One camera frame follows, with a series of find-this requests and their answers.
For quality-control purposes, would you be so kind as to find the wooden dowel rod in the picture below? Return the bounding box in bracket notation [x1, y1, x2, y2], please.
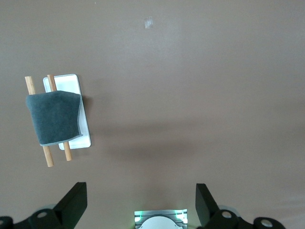
[47, 74, 73, 162]
[24, 76, 55, 167]

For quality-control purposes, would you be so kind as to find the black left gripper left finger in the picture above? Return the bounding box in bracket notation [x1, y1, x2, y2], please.
[0, 182, 88, 229]

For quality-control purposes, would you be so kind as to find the clear tape piece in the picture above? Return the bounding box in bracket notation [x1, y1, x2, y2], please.
[144, 16, 154, 30]

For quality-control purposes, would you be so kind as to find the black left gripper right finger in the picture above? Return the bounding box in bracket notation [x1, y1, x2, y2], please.
[195, 183, 288, 229]

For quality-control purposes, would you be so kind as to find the dark grey microfibre cloth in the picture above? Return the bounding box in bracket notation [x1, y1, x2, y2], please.
[25, 90, 84, 146]

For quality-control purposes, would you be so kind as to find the white rectangular tray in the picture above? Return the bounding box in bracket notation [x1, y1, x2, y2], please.
[42, 73, 92, 150]

